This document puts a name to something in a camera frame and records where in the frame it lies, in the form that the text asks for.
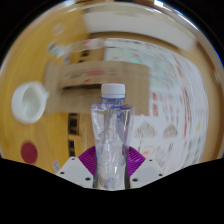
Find brown cardboard box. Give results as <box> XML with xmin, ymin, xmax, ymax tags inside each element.
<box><xmin>44</xmin><ymin>60</ymin><xmax>152</xmax><ymax>117</ymax></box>

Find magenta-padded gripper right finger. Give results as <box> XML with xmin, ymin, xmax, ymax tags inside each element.
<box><xmin>125</xmin><ymin>146</ymin><xmax>166</xmax><ymax>190</ymax></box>

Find flat round red coaster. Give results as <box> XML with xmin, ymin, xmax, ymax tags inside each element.
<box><xmin>20</xmin><ymin>141</ymin><xmax>39</xmax><ymax>165</ymax></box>

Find clear plastic bottle white cap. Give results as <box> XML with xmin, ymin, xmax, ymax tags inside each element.
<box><xmin>90</xmin><ymin>83</ymin><xmax>136</xmax><ymax>191</ymax></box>

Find large printed wall poster display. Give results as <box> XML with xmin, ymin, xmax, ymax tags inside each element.
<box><xmin>103</xmin><ymin>38</ymin><xmax>204</xmax><ymax>168</ymax></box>

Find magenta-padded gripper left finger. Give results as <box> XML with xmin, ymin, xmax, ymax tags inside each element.
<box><xmin>54</xmin><ymin>145</ymin><xmax>98</xmax><ymax>190</ymax></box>

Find round blue white sticker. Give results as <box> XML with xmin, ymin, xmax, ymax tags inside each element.
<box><xmin>51</xmin><ymin>159</ymin><xmax>61</xmax><ymax>172</ymax></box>

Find white cup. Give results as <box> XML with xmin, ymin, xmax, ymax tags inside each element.
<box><xmin>11</xmin><ymin>81</ymin><xmax>50</xmax><ymax>125</ymax></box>

